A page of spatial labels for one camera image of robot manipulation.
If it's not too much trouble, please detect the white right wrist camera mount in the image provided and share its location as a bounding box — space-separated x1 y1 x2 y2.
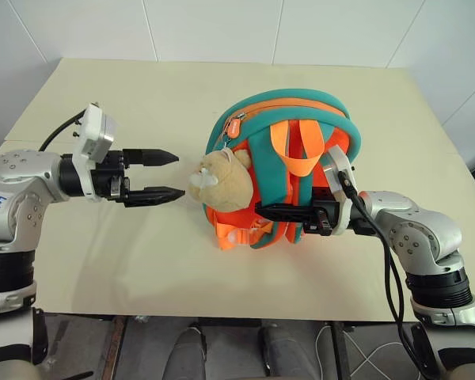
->
324 143 359 235

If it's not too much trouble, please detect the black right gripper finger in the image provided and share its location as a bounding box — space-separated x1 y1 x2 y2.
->
254 201 318 225

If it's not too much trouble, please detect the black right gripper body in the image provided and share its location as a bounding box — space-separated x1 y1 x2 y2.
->
302 188 340 238

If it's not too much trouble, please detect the orange and teal backpack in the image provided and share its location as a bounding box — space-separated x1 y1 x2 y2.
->
200 89 363 253

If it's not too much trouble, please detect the orange zipper pull tag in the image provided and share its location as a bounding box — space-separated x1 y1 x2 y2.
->
226 118 244 140

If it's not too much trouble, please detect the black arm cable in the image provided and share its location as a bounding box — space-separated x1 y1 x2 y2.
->
337 169 425 377
38 107 87 153

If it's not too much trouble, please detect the thin white floor cable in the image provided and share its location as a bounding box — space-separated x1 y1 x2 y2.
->
315 324 420 380

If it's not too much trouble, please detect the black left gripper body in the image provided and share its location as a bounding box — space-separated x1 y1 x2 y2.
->
89 149 132 205

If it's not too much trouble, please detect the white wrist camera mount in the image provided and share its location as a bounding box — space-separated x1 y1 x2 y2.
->
71 103 118 203
324 143 359 235

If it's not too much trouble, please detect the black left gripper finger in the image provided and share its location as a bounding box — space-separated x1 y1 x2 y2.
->
123 185 188 209
122 148 181 169

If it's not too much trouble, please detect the beige plush bear toy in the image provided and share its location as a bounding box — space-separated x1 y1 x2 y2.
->
186 147 255 213

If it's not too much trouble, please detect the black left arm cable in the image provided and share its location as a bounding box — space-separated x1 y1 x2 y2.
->
38 107 87 153

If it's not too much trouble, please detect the black table leg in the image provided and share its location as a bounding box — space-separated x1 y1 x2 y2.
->
410 322 447 380
30 307 50 366

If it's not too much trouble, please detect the dark rounded shape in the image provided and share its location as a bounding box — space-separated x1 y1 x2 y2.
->
258 320 322 380
169 321 207 380

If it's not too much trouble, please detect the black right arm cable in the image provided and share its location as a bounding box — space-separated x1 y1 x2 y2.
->
337 169 425 377

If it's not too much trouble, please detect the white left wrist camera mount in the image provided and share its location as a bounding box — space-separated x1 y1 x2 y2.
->
71 103 118 203

